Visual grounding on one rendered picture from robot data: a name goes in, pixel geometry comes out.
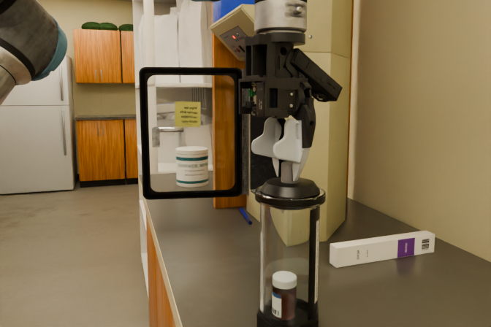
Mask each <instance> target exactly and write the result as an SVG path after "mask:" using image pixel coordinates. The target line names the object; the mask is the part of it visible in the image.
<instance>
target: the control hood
mask: <svg viewBox="0 0 491 327"><path fill-rule="evenodd" d="M236 26H239V27H240V28H241V29H242V31H243V32H244V33H245V34H246V35H247V36H254V35H256V34H257V33H256V32H255V31H254V4H241V5H240V6H239V7H237V8H235V9H234V10H232V11H231V12H230V13H228V14H227V15H225V16H223V17H222V18H221V19H220V20H218V21H216V22H215V23H214V24H212V25H211V26H210V30H211V31H212V32H213V33H214V34H215V35H216V36H217V37H218V39H219V40H220V41H221V42H222V43H223V44H224V45H225V46H226V47H227V49H228V50H229V51H230V52H231V53H232V54H233V55H234V56H235V57H236V59H237V60H239V61H245V57H242V58H239V57H238V56H237V55H236V54H235V53H234V52H233V51H232V49H231V48H230V47H229V46H228V45H227V44H226V43H225V42H224V40H223V39H222V38H221V37H220V35H222V34H224V33H226V32H227V31H229V30H231V29H233V28H235V27H236Z"/></svg>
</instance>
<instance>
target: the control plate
mask: <svg viewBox="0 0 491 327"><path fill-rule="evenodd" d="M237 34H239V35H240V36H238V35H237ZM233 36H234V37H235V38H234V37H233ZM245 36H247V35H246V34H245V33H244V32H243V31H242V29H241V28H240V27H239V26H236V27H235V28H233V29H231V30H229V31H227V32H226V33H224V34H222V35H220V37H221V38H222V39H223V40H224V42H225V43H226V44H227V45H228V46H229V47H230V48H231V49H232V51H233V52H234V53H235V54H236V55H237V56H238V57H239V58H242V57H245V53H244V52H243V51H242V50H241V49H240V48H239V47H238V46H239V45H240V46H241V47H243V46H244V47H245ZM237 48H238V49H239V50H240V52H238V51H237V50H236V49H237ZM235 50H236V51H237V52H235Z"/></svg>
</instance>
